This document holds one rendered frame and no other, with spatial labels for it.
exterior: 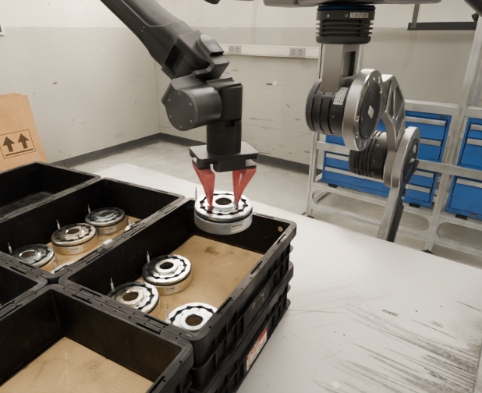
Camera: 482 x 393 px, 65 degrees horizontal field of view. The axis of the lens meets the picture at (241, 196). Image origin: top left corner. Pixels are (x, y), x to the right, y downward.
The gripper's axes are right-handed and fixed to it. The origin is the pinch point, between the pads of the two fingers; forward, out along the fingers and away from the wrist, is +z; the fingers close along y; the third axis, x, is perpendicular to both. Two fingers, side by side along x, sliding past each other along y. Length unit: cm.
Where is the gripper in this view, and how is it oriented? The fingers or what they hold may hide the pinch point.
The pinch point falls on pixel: (223, 199)
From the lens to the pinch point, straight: 66.1
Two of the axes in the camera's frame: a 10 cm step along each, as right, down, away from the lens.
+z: -0.3, 9.0, 4.3
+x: -3.8, -4.1, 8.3
